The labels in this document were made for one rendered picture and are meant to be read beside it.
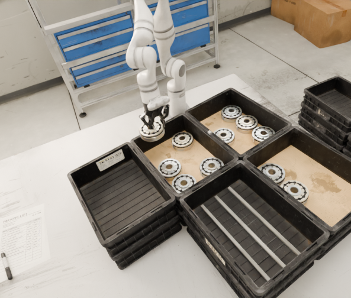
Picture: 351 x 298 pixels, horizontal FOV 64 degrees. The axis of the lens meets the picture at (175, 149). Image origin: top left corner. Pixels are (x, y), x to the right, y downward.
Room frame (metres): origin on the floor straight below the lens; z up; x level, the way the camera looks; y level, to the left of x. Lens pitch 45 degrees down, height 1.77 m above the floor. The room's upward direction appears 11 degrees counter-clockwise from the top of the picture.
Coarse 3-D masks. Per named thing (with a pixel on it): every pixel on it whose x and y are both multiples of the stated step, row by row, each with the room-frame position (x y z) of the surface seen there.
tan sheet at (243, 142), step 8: (208, 120) 1.10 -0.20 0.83; (216, 120) 1.09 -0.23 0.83; (208, 128) 1.04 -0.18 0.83; (216, 128) 1.03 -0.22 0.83; (232, 128) 1.00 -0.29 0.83; (240, 136) 0.94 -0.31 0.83; (248, 136) 0.93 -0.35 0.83; (240, 144) 0.89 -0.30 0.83; (248, 144) 0.88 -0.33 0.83; (240, 152) 0.84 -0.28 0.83
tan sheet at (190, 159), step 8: (160, 144) 0.99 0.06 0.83; (168, 144) 0.98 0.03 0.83; (200, 144) 0.94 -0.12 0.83; (152, 152) 0.95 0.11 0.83; (160, 152) 0.94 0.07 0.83; (168, 152) 0.93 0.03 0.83; (176, 152) 0.92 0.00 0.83; (184, 152) 0.91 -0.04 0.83; (192, 152) 0.90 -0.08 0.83; (200, 152) 0.89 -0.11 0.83; (208, 152) 0.88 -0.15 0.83; (152, 160) 0.90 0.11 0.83; (160, 160) 0.89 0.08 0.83; (184, 160) 0.86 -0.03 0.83; (192, 160) 0.85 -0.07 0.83; (200, 160) 0.84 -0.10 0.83; (184, 168) 0.81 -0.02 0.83; (192, 168) 0.80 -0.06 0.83; (200, 176) 0.75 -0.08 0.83
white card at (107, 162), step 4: (116, 152) 0.91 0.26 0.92; (120, 152) 0.91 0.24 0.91; (108, 156) 0.89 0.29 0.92; (112, 156) 0.90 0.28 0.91; (116, 156) 0.90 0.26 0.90; (120, 156) 0.91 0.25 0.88; (100, 160) 0.87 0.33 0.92; (104, 160) 0.88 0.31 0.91; (108, 160) 0.89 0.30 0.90; (112, 160) 0.89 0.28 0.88; (116, 160) 0.90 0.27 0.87; (120, 160) 0.91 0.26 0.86; (96, 164) 0.86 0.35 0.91; (100, 164) 0.87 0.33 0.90; (104, 164) 0.88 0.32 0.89; (108, 164) 0.88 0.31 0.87; (112, 164) 0.89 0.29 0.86; (100, 168) 0.87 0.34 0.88; (104, 168) 0.87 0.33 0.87
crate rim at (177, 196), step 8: (168, 120) 1.04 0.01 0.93; (192, 120) 1.00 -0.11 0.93; (200, 128) 0.94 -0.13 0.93; (208, 136) 0.88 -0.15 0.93; (232, 152) 0.76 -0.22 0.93; (232, 160) 0.72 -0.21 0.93; (152, 168) 0.76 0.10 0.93; (224, 168) 0.69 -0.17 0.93; (160, 176) 0.71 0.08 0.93; (208, 176) 0.66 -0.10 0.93; (168, 184) 0.67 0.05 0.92; (176, 192) 0.62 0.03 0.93; (184, 192) 0.61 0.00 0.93
